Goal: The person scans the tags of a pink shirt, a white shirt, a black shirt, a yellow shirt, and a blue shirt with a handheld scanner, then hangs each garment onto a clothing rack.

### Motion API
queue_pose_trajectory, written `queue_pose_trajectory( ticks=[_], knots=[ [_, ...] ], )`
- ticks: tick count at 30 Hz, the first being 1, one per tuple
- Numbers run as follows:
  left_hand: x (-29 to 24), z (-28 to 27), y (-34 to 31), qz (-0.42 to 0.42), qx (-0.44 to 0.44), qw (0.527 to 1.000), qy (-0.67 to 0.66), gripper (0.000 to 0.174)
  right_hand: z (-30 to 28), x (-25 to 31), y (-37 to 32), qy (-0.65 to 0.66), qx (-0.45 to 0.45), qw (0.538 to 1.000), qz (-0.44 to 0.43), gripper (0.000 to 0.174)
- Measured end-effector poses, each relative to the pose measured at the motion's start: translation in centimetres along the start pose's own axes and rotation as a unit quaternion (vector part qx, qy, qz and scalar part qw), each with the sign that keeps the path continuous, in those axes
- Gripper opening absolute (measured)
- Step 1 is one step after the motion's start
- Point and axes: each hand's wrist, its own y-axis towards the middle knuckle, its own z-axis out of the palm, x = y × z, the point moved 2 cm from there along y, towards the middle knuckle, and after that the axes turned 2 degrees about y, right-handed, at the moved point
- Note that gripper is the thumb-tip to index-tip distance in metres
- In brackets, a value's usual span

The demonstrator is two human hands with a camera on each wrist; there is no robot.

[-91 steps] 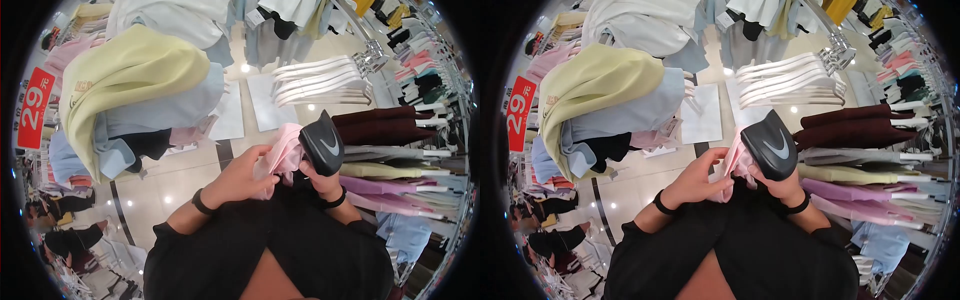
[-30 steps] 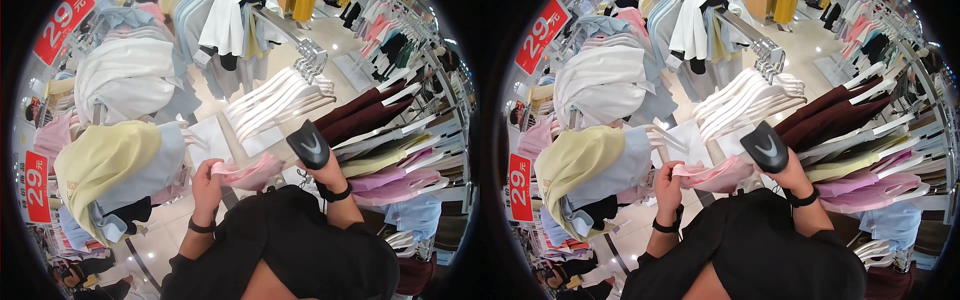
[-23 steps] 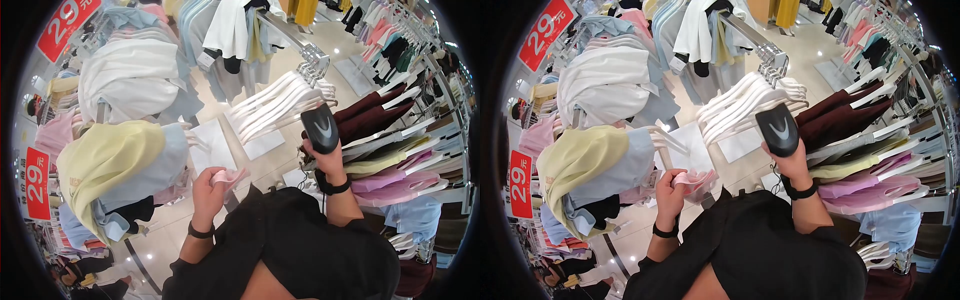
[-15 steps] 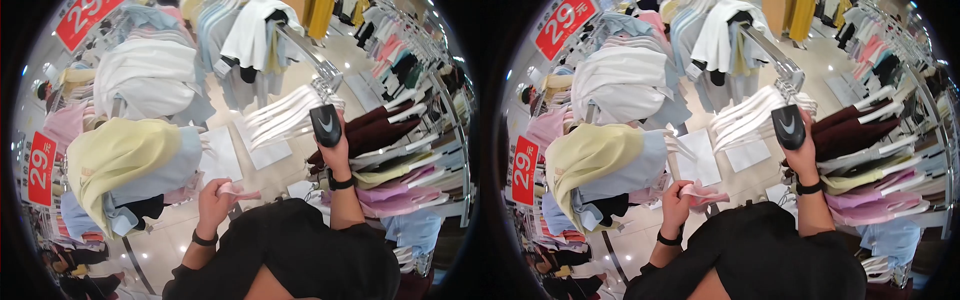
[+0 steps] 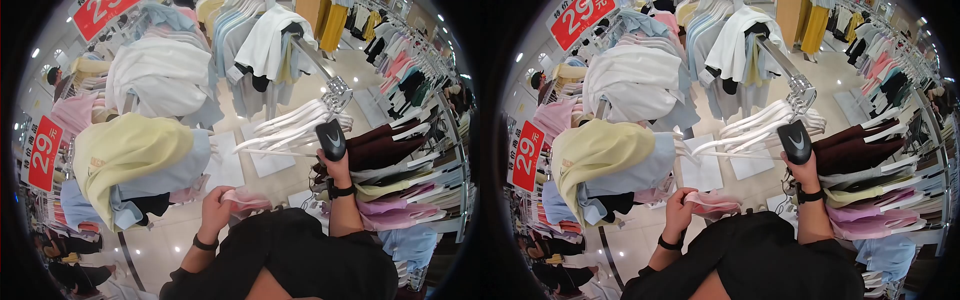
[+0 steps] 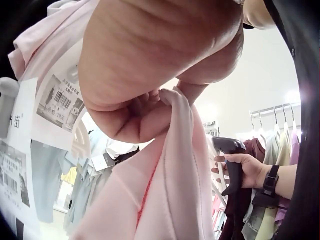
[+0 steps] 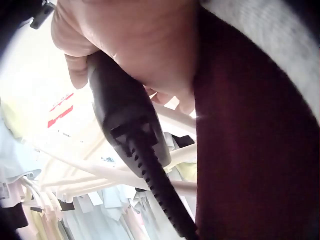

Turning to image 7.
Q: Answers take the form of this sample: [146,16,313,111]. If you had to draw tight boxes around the person's right hand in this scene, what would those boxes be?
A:
[51,0,203,116]

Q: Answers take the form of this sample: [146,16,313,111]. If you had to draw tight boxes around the person's right thumb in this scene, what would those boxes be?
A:
[65,53,89,90]

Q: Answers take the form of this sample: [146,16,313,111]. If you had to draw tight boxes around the person's right fingers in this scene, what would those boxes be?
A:
[143,84,196,116]

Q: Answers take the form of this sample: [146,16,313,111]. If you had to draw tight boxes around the black corded steamer handle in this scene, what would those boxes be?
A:
[86,51,200,240]

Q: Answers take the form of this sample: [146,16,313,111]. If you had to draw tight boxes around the red and white sign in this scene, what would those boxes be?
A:
[47,92,74,128]

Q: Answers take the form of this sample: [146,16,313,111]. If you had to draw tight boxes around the black plastic clip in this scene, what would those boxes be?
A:
[29,0,55,30]

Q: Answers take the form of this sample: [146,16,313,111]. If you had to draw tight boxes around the dark red garment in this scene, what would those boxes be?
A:
[192,5,320,240]

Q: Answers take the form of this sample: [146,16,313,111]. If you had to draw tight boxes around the white clothes rack with garments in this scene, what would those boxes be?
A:
[0,96,198,240]

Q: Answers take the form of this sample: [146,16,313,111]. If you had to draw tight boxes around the light grey knitted fabric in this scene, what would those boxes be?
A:
[200,0,320,123]

